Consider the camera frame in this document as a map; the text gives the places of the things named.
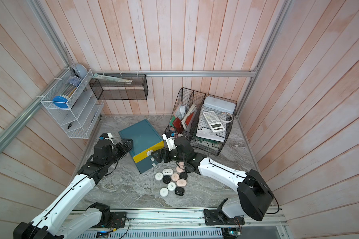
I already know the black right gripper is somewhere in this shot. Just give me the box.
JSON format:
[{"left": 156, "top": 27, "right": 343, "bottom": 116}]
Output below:
[{"left": 152, "top": 146, "right": 188, "bottom": 164}]

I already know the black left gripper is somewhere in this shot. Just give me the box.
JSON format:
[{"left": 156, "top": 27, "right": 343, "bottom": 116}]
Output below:
[{"left": 105, "top": 138, "right": 133, "bottom": 167}]

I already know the yellow drawer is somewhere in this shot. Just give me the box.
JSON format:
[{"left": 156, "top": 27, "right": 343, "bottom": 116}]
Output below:
[{"left": 131, "top": 141, "right": 165, "bottom": 163}]

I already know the teal drawer cabinet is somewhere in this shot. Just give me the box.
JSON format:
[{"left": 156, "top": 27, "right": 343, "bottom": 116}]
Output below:
[{"left": 119, "top": 119, "right": 163, "bottom": 174}]

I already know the pink earphone case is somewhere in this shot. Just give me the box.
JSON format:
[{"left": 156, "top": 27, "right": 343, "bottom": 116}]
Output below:
[
  {"left": 171, "top": 173, "right": 180, "bottom": 182},
  {"left": 176, "top": 179, "right": 187, "bottom": 187},
  {"left": 176, "top": 166, "right": 184, "bottom": 174}
]

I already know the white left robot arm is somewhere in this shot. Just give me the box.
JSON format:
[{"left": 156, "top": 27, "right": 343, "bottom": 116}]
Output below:
[{"left": 13, "top": 133, "right": 133, "bottom": 239}]

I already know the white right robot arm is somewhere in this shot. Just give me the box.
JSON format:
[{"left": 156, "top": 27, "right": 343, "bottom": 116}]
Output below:
[{"left": 151, "top": 136, "right": 277, "bottom": 225}]

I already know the white oval earphone case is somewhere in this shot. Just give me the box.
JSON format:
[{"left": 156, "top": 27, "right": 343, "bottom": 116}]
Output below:
[{"left": 162, "top": 169, "right": 174, "bottom": 176}]

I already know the white round earphone case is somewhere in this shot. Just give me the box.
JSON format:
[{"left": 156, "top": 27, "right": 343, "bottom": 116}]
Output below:
[
  {"left": 160, "top": 188, "right": 169, "bottom": 197},
  {"left": 155, "top": 172, "right": 164, "bottom": 181},
  {"left": 167, "top": 182, "right": 177, "bottom": 191}
]

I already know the red booklet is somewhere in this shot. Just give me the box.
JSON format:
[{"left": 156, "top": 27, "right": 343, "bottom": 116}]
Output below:
[{"left": 173, "top": 118, "right": 183, "bottom": 133}]

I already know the white calculator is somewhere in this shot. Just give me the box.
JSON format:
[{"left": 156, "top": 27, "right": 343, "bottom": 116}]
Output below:
[{"left": 203, "top": 111, "right": 225, "bottom": 133}]

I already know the white plastic box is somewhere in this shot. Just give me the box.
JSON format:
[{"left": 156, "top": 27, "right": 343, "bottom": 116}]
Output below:
[{"left": 203, "top": 96, "right": 236, "bottom": 114}]

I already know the blue capped clear tube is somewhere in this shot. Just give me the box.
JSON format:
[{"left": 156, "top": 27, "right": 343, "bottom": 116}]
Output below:
[{"left": 53, "top": 76, "right": 82, "bottom": 109}]

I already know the grey blue bowl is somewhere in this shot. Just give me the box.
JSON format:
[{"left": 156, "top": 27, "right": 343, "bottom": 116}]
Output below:
[{"left": 72, "top": 63, "right": 88, "bottom": 80}]

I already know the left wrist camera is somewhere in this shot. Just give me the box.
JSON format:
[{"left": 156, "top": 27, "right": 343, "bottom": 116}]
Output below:
[{"left": 99, "top": 133, "right": 113, "bottom": 143}]

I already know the black wire desk organizer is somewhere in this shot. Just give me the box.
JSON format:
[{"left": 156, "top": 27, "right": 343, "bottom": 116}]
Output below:
[{"left": 165, "top": 88, "right": 237, "bottom": 156}]

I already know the black mesh wall basket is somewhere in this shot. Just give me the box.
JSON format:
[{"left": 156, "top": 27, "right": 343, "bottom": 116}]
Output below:
[{"left": 89, "top": 73, "right": 149, "bottom": 101}]

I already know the white wire mesh shelf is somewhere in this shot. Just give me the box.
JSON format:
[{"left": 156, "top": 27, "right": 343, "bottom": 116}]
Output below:
[{"left": 41, "top": 69, "right": 104, "bottom": 139}]

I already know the aluminium frame rail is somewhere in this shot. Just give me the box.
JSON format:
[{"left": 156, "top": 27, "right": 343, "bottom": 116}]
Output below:
[{"left": 0, "top": 1, "right": 295, "bottom": 154}]

